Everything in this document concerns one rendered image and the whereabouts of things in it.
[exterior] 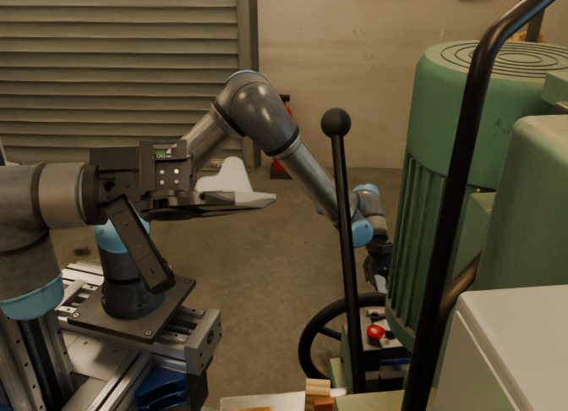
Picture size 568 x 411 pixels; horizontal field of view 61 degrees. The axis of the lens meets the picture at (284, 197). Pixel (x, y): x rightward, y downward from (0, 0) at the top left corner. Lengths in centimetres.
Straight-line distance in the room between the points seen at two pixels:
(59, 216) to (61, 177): 4
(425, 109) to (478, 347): 29
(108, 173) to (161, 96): 307
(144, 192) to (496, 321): 43
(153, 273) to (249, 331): 177
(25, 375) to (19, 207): 57
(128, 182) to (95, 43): 316
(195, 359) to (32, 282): 62
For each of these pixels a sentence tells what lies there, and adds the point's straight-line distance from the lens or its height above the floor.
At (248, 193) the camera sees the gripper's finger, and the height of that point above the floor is 134.
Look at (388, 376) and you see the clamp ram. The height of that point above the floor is 100.
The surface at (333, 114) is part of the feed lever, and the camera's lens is 55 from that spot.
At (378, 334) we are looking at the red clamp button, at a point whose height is 102.
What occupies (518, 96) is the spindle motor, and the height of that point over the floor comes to 149.
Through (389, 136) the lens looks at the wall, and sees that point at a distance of 371.
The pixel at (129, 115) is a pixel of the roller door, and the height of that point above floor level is 42.
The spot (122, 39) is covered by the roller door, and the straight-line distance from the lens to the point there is 363.
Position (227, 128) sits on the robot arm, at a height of 120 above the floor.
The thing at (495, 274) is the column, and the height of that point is 143.
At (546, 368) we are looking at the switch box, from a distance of 19.
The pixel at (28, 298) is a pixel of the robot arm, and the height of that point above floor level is 122.
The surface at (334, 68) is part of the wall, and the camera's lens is 350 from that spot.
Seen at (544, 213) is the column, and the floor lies 149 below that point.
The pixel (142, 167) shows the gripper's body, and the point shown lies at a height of 138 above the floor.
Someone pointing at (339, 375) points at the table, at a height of 87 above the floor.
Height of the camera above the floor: 160
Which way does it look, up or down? 29 degrees down
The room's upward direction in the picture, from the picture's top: straight up
